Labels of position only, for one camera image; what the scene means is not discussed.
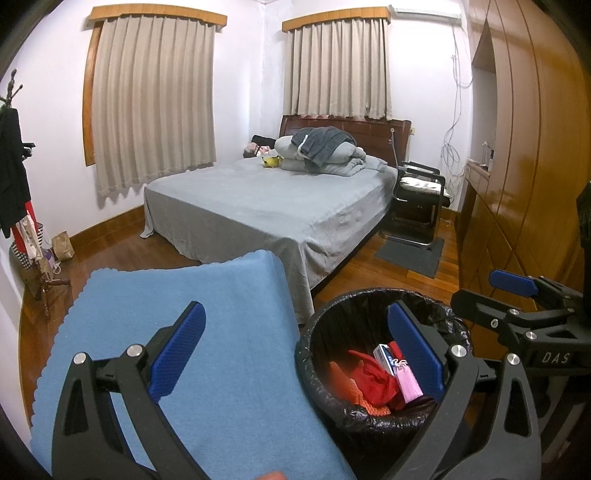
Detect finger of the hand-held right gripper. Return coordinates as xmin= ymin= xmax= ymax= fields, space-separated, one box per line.
xmin=488 ymin=269 xmax=585 ymax=319
xmin=451 ymin=289 xmax=578 ymax=343

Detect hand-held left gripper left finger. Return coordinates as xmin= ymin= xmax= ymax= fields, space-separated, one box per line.
xmin=51 ymin=301 xmax=222 ymax=480

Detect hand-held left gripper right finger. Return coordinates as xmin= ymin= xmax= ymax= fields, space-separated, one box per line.
xmin=355 ymin=302 xmax=542 ymax=480

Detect white and blue box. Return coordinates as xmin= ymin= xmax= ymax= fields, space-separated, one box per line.
xmin=373 ymin=344 xmax=402 ymax=374

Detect orange foam net sheet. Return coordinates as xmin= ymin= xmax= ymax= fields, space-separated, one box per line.
xmin=329 ymin=362 xmax=393 ymax=414

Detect trash bin with black liner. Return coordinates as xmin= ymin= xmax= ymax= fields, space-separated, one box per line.
xmin=295 ymin=287 xmax=474 ymax=430

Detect blue scalloped table mat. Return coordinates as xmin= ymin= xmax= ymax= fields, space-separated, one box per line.
xmin=31 ymin=249 xmax=356 ymax=480

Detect grey floor mat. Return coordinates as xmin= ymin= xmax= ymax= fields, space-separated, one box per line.
xmin=373 ymin=235 xmax=446 ymax=279

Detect black metal chair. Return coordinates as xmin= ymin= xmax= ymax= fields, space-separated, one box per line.
xmin=379 ymin=161 xmax=453 ymax=250

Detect wooden coat rack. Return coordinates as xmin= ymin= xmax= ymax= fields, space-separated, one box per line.
xmin=0 ymin=69 xmax=72 ymax=319

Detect wooden wardrobe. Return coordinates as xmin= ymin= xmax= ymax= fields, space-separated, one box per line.
xmin=455 ymin=0 xmax=591 ymax=324

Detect brown paper bag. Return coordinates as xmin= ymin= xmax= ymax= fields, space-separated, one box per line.
xmin=52 ymin=231 xmax=75 ymax=261

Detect small purple white bag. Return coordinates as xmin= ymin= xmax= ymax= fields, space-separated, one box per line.
xmin=41 ymin=247 xmax=63 ymax=275

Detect bed with grey sheet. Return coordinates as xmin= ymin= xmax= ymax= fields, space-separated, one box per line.
xmin=141 ymin=157 xmax=400 ymax=326

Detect checkered bag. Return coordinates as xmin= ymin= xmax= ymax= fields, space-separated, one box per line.
xmin=9 ymin=222 xmax=51 ymax=301

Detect beige patterned cloth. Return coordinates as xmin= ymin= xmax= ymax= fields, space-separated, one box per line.
xmin=16 ymin=215 xmax=44 ymax=259

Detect dark wooden headboard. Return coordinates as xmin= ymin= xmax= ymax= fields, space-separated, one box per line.
xmin=279 ymin=115 xmax=413 ymax=169

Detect grey pillows and clothes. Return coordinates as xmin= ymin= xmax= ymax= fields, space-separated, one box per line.
xmin=274 ymin=134 xmax=389 ymax=178

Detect red garment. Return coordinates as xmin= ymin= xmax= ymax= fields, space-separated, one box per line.
xmin=9 ymin=199 xmax=38 ymax=252

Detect dark grey blanket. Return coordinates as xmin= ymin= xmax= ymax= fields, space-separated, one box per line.
xmin=291 ymin=127 xmax=357 ymax=167

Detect wide beige curtain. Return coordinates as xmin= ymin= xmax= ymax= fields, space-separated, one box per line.
xmin=92 ymin=16 xmax=218 ymax=199

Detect narrow beige curtain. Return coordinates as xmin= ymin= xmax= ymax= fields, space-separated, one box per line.
xmin=284 ymin=19 xmax=393 ymax=121

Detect white air conditioner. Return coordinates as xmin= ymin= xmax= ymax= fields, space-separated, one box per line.
xmin=390 ymin=4 xmax=462 ymax=20

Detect short wooden curtain pelmet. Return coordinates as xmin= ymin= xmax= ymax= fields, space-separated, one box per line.
xmin=281 ymin=7 xmax=392 ymax=33

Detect long wooden curtain pelmet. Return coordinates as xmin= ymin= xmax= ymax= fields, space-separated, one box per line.
xmin=89 ymin=4 xmax=228 ymax=28

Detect white wall cables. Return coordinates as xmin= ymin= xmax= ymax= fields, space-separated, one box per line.
xmin=441 ymin=25 xmax=472 ymax=185

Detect wooden window frame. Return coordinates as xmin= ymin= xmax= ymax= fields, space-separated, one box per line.
xmin=83 ymin=23 xmax=102 ymax=168

